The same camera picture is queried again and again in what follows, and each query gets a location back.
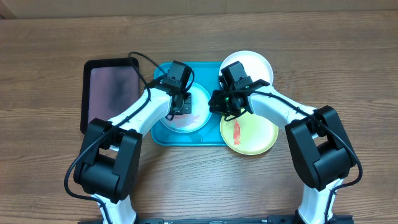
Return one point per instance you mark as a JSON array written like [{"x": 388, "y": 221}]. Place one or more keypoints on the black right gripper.
[{"x": 220, "y": 109}]

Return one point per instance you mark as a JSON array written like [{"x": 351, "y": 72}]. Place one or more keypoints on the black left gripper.
[{"x": 188, "y": 105}]

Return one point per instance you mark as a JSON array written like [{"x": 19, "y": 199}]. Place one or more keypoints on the light blue plate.
[{"x": 199, "y": 115}]

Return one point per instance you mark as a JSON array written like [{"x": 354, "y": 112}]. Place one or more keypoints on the yellow plate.
[{"x": 249, "y": 134}]

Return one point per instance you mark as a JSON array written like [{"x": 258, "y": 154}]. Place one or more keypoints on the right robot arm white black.
[{"x": 322, "y": 154}]

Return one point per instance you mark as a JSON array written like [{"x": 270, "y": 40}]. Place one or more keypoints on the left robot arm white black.
[{"x": 109, "y": 156}]

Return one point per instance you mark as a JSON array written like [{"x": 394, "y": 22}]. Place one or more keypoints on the black tray with water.
[{"x": 110, "y": 86}]

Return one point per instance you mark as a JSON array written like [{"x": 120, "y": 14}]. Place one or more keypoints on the white plate with red stain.
[{"x": 255, "y": 65}]

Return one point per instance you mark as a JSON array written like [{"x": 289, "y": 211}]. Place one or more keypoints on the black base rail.
[{"x": 271, "y": 219}]

